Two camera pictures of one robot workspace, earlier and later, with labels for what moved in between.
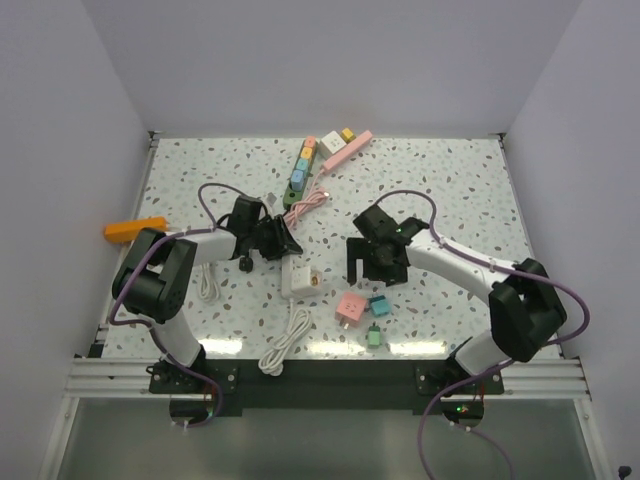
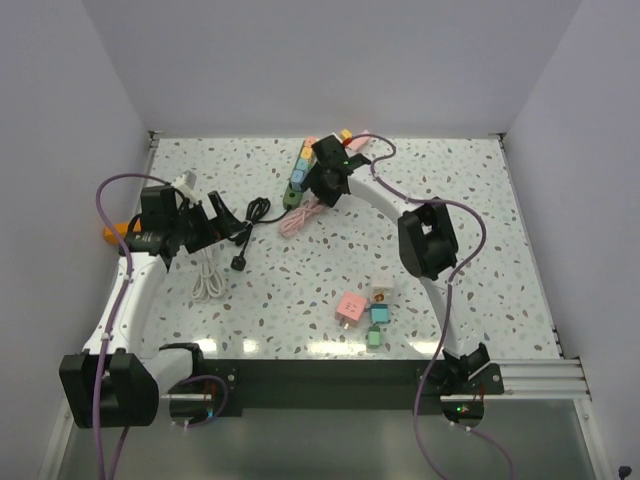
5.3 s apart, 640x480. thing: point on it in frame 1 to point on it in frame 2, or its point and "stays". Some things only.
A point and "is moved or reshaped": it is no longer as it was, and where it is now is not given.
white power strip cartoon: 299,281 to 382,286
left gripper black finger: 284,243 to 227,226
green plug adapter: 374,336 stays
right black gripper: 358,248 to 312,182
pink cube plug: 350,310 stays
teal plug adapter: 380,305 is moved or reshaped
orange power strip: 127,231 stays
